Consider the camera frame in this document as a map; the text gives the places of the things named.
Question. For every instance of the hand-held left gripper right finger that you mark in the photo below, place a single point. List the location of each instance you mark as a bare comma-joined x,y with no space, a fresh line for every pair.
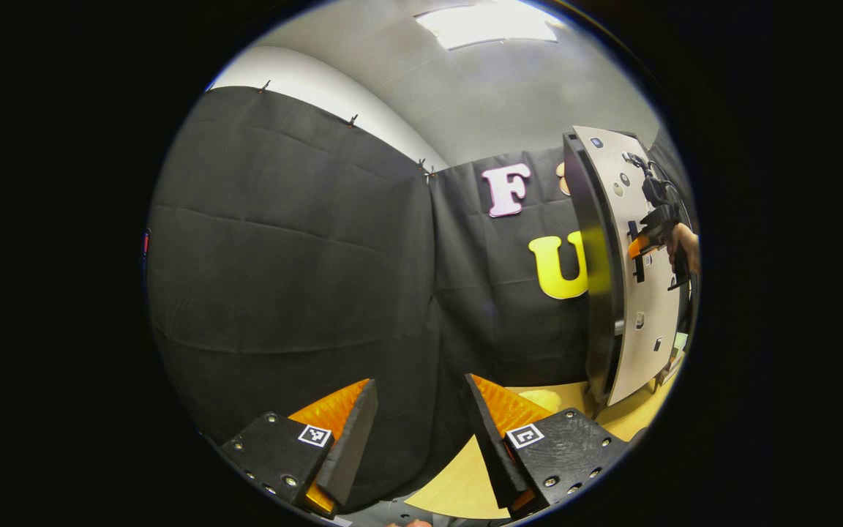
493,446

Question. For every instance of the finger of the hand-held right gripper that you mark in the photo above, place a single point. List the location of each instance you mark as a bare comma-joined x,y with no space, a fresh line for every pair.
645,245

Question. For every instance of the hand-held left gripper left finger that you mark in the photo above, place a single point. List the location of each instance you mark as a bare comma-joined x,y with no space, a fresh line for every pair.
352,446

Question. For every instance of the dark grey cabinet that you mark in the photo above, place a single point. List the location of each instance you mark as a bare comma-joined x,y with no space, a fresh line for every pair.
597,293

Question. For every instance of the grey cabinet door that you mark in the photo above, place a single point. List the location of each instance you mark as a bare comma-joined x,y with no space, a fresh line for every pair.
652,322

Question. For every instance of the black backdrop cloth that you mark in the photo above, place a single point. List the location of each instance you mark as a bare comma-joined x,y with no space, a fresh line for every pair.
282,278

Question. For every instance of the large ceiling light panel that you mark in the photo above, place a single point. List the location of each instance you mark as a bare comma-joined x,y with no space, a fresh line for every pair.
487,22

